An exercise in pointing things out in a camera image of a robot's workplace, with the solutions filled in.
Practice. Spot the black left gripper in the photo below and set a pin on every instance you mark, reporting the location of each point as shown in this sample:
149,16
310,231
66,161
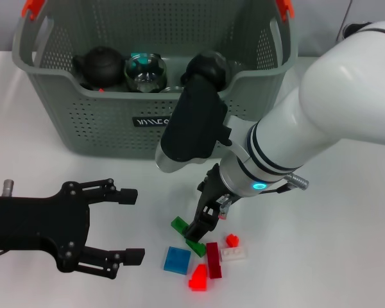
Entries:
35,221

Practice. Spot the dark red building brick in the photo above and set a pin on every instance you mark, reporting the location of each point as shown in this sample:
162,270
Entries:
213,260

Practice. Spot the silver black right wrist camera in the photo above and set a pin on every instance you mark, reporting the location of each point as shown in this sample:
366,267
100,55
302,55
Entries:
192,122

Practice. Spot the glass teacup with black sleeve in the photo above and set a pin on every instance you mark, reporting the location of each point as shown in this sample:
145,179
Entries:
171,90
211,64
144,77

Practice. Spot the green stepped building block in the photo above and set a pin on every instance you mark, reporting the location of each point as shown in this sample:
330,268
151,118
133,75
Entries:
197,248

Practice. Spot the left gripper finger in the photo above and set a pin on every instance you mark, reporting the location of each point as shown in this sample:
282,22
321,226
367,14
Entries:
134,256

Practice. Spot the blue flat square block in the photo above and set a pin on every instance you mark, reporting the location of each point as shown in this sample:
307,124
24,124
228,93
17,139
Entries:
176,260

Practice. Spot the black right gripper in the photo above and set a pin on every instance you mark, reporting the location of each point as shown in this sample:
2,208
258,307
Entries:
213,189

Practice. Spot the small orange-red building block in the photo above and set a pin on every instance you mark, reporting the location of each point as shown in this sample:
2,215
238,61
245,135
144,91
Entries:
232,240

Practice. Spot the green long building block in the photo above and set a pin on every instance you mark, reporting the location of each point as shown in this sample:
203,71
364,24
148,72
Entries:
178,224

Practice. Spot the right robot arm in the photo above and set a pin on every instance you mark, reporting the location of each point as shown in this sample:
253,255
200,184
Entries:
324,96

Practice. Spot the white building block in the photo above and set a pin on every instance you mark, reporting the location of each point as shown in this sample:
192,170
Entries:
233,254

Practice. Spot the grey-green perforated storage basket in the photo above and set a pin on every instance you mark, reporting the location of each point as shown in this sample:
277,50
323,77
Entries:
115,134

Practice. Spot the bright red slope block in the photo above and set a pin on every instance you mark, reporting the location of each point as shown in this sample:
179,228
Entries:
198,279

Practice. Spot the teal square block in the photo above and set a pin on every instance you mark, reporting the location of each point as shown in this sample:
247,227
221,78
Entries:
139,59

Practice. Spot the black clay teapot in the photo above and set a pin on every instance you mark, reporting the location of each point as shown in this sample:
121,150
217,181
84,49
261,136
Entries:
101,65

